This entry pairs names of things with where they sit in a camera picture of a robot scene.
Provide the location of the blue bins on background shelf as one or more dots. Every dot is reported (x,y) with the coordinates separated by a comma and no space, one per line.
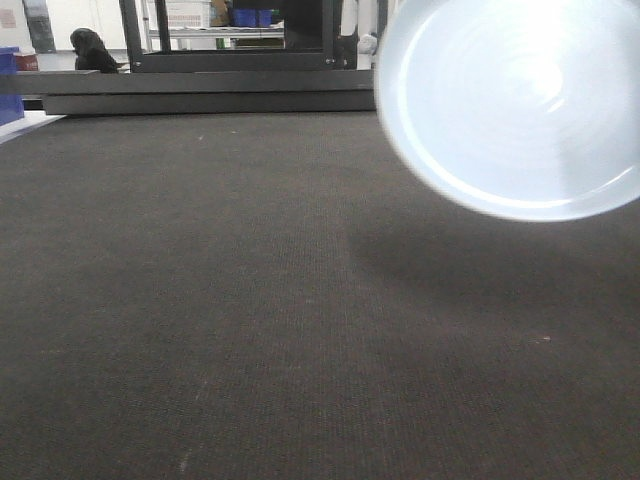
(251,18)

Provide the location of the blue bin at left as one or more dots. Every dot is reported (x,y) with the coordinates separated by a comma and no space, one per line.
(12,107)

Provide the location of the light blue round tray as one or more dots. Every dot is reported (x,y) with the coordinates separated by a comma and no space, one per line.
(522,110)

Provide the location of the black frame stand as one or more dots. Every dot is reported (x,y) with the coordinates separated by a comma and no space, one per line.
(300,52)

